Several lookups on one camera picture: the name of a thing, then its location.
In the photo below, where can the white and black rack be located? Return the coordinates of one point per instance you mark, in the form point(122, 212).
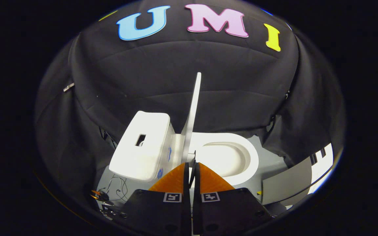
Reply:
point(322, 167)

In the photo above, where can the black backdrop cloth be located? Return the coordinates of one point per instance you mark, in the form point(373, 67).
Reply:
point(176, 82)

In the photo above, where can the grey panel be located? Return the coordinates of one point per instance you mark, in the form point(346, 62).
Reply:
point(287, 183)

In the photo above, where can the silver cloth clip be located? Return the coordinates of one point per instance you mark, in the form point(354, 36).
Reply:
point(68, 87)

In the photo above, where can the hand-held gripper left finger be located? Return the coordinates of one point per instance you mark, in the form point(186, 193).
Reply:
point(186, 183)

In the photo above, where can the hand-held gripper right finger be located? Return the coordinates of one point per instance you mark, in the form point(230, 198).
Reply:
point(197, 183)

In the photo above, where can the white toilet seat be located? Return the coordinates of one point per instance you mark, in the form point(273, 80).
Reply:
point(252, 160)

